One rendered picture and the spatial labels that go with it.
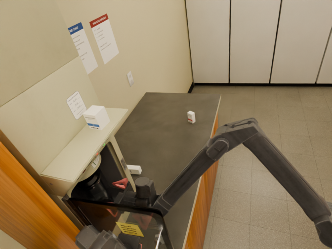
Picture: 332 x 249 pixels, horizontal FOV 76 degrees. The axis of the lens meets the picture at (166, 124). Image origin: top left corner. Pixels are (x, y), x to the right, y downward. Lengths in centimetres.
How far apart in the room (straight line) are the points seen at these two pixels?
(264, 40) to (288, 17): 38
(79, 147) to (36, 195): 19
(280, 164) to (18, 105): 68
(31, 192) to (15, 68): 29
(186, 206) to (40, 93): 81
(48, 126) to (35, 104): 7
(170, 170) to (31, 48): 92
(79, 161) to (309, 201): 64
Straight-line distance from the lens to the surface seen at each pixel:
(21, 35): 64
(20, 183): 54
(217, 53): 360
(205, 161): 68
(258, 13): 341
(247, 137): 61
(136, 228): 74
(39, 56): 66
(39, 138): 66
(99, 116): 69
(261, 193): 232
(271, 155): 65
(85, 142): 70
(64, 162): 66
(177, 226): 108
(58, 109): 69
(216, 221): 214
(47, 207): 60
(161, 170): 127
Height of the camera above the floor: 191
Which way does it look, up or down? 38 degrees down
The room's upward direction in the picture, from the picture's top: 12 degrees counter-clockwise
